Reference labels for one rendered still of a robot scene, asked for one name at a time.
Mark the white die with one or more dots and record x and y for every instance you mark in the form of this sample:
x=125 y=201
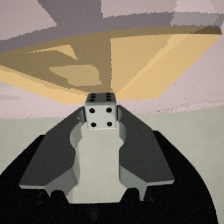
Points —
x=100 y=109

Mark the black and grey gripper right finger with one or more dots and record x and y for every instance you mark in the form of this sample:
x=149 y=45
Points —
x=161 y=173

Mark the tan flat mat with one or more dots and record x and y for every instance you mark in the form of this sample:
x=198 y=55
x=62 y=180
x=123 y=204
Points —
x=134 y=64

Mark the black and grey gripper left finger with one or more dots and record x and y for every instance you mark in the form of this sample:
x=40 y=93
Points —
x=51 y=162

